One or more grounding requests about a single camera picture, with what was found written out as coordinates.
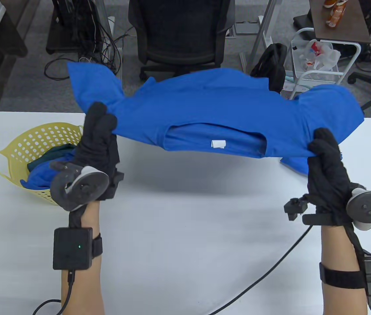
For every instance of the black mesh office chair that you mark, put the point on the black mesh office chair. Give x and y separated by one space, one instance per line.
179 32

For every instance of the person's left hand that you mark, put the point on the person's left hand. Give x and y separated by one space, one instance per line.
97 144

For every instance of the grey tracking controller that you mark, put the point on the grey tracking controller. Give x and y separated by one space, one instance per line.
369 206
74 190

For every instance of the orange snack packet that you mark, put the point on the orange snack packet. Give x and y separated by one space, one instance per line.
330 3
336 14

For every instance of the brown side table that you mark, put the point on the brown side table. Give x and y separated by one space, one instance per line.
353 23

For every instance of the white plastic bag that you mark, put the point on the white plastic bag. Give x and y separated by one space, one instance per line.
326 57

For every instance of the grey floor socket box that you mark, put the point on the grey floor socket box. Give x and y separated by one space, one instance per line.
246 28

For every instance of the black backpack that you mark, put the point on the black backpack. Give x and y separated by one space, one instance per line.
271 59

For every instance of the grey metal desk leg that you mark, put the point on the grey metal desk leg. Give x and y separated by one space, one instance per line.
264 26
110 32

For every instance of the blue cloth clothes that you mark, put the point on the blue cloth clothes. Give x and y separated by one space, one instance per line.
41 178

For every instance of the person's right hand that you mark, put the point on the person's right hand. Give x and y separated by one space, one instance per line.
328 177

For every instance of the person's right forearm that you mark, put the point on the person's right forearm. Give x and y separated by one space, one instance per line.
339 249

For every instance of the black flat stand base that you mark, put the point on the black flat stand base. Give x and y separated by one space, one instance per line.
303 21

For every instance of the blue towel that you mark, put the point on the blue towel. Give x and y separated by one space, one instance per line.
295 165

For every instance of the blue t-shirt clothes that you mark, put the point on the blue t-shirt clothes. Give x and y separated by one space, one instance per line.
205 105

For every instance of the yellow perforated laundry basket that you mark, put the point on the yellow perforated laundry basket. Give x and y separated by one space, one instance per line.
37 193

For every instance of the person's left forearm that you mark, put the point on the person's left forearm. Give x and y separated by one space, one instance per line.
87 285

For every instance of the white utility cart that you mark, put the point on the white utility cart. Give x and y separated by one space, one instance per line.
320 82

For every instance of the black computer cabinet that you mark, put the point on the black computer cabinet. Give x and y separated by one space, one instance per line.
64 32

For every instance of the dark green cloth clothes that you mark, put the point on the dark green cloth clothes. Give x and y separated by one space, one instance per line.
54 154

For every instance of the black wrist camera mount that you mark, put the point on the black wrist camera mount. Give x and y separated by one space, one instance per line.
115 183
295 206

